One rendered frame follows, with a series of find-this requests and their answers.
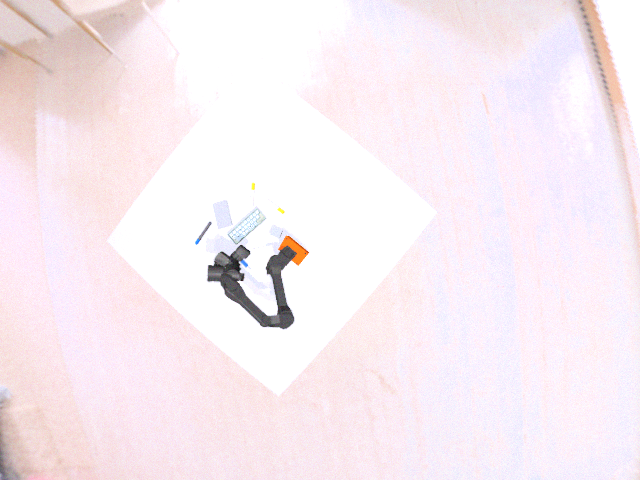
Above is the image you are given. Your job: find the grey stylus with blue tip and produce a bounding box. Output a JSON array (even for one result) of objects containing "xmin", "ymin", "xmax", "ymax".
[{"xmin": 195, "ymin": 222, "xmax": 213, "ymax": 245}]

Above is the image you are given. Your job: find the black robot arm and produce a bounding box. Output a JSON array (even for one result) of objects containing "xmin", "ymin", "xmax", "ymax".
[{"xmin": 207, "ymin": 245, "xmax": 297, "ymax": 330}]

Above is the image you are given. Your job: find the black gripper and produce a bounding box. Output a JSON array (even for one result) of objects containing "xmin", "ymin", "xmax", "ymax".
[{"xmin": 227, "ymin": 245, "xmax": 251, "ymax": 270}]

